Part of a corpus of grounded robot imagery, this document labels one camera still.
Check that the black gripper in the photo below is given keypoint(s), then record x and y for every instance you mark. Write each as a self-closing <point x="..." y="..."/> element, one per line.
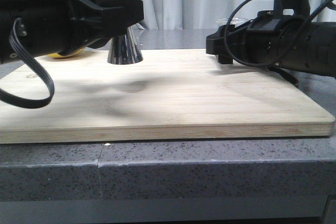
<point x="63" y="26"/>
<point x="255" y="42"/>

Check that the glass measuring beaker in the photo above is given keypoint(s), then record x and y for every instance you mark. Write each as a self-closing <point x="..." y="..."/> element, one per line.
<point x="236" y="21"/>

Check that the steel double jigger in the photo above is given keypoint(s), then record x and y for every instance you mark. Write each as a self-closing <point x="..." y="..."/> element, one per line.
<point x="124" y="49"/>

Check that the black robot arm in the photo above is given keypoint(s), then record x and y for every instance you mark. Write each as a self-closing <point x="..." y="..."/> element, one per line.
<point x="314" y="50"/>

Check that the wooden cutting board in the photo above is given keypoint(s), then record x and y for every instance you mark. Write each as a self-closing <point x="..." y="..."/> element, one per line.
<point x="171" y="94"/>

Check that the yellow lemon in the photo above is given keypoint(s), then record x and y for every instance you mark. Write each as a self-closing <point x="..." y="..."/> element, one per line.
<point x="59" y="56"/>

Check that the black board strap handle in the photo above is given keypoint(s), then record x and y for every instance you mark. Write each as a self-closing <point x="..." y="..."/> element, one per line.
<point x="288" y="77"/>

